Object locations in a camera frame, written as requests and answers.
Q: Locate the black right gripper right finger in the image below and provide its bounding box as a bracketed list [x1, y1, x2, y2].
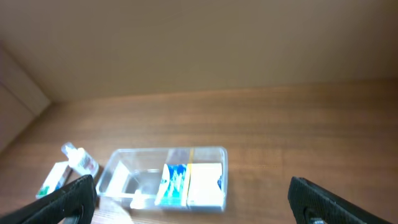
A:
[288, 177, 387, 224]

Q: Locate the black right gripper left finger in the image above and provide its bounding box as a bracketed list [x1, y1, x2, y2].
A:
[1, 174, 97, 224]

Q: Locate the white green Panadol box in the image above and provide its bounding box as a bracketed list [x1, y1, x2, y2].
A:
[35, 161, 72, 199]

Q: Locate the blue VapoDrops box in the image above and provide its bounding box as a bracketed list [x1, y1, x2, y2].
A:
[155, 164, 191, 208]

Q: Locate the white medicine box in container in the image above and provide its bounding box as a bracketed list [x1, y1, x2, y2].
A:
[187, 163, 224, 207]

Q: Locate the clear plastic container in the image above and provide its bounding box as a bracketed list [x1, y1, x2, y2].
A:
[96, 146, 228, 212]

